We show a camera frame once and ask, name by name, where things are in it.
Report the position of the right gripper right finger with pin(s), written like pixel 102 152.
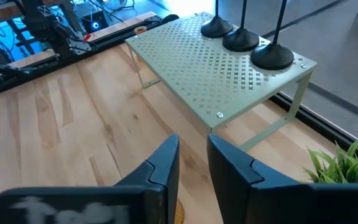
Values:
pixel 275 202

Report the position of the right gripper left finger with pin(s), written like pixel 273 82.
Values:
pixel 104 205

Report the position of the amber glass candle holder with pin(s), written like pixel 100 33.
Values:
pixel 140 30
pixel 179 215

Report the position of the tall black candlestick holder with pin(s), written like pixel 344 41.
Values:
pixel 272 57

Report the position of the short black candlestick holder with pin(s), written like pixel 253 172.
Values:
pixel 216 28
pixel 240 40

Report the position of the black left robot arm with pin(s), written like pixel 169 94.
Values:
pixel 51 31

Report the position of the small potted green plant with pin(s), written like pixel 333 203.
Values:
pixel 350 168

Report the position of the green perforated metal shelf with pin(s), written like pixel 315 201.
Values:
pixel 197 74

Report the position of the black computer with blue light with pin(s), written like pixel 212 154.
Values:
pixel 95 21

